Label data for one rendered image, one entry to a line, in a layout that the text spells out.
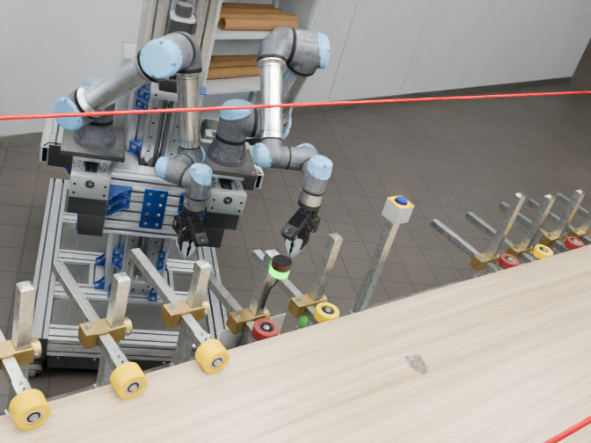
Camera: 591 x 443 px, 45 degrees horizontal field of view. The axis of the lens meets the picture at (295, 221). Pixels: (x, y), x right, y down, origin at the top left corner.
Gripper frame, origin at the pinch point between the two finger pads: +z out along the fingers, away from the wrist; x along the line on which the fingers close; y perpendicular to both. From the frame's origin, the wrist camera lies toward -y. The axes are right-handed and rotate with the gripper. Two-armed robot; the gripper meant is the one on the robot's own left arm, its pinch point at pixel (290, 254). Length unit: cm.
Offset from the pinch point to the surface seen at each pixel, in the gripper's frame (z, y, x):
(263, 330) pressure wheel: 10.4, -27.0, -11.2
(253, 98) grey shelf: 80, 269, 192
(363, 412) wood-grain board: 11, -32, -50
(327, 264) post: -1.4, 4.3, -12.0
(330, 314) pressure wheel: 10.6, -2.3, -21.0
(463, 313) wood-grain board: 11, 39, -53
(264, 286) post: 1.8, -19.1, -3.4
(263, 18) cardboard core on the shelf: 4, 222, 170
